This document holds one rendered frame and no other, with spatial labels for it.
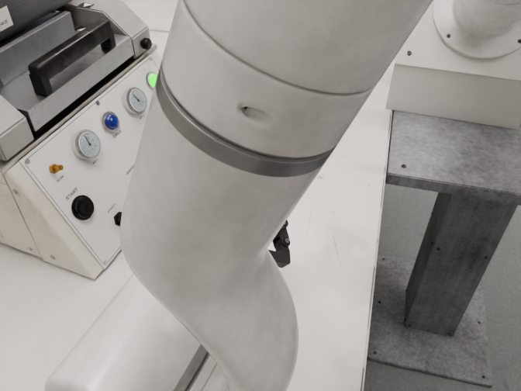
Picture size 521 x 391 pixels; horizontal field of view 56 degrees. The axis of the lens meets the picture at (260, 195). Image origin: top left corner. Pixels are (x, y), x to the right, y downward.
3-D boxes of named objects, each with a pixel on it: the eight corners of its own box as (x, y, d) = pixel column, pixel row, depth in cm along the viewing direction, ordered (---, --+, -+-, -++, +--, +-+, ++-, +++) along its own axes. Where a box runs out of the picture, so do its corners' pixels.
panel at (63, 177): (103, 269, 68) (18, 161, 59) (201, 148, 89) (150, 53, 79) (113, 269, 67) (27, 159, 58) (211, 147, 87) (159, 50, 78)
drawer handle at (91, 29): (34, 93, 61) (24, 64, 59) (105, 43, 72) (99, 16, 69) (47, 97, 61) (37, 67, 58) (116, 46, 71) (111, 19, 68)
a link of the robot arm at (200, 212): (477, 168, 26) (263, 388, 46) (216, 13, 26) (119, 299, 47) (467, 288, 19) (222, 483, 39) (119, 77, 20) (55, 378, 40)
